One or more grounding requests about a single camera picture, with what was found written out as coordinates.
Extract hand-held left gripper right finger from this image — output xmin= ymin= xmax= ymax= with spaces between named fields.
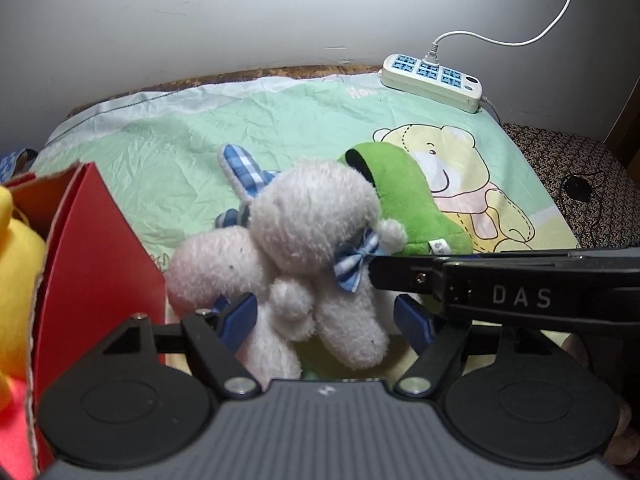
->
xmin=393 ymin=293 xmax=551 ymax=400

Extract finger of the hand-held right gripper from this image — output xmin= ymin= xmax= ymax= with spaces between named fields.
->
xmin=368 ymin=255 xmax=446 ymax=311

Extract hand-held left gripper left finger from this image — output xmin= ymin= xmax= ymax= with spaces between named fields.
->
xmin=102 ymin=292 xmax=260 ymax=400

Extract green plush toy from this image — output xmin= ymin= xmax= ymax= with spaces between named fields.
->
xmin=337 ymin=142 xmax=474 ymax=257

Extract white plush dog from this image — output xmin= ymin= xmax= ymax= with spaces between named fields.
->
xmin=164 ymin=143 xmax=416 ymax=386

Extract red cardboard box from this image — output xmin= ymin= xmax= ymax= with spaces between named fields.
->
xmin=0 ymin=161 xmax=169 ymax=480

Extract yellow and pink plush bear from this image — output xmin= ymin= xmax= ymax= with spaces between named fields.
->
xmin=0 ymin=185 xmax=49 ymax=480

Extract small black device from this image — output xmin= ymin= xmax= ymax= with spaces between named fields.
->
xmin=562 ymin=174 xmax=594 ymax=204

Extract patterned brown cushion stool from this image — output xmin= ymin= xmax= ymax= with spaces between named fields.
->
xmin=500 ymin=122 xmax=640 ymax=252

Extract bear printed green blanket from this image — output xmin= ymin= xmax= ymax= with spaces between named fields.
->
xmin=30 ymin=72 xmax=581 ymax=377

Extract blue tissue pack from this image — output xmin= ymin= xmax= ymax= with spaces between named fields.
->
xmin=0 ymin=148 xmax=39 ymax=182

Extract thin black cable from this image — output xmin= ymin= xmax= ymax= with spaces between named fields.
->
xmin=559 ymin=167 xmax=609 ymax=247

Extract power strip cord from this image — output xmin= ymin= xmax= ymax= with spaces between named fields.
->
xmin=480 ymin=97 xmax=504 ymax=126

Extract white plug cable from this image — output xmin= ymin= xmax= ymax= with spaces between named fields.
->
xmin=424 ymin=0 xmax=582 ymax=66

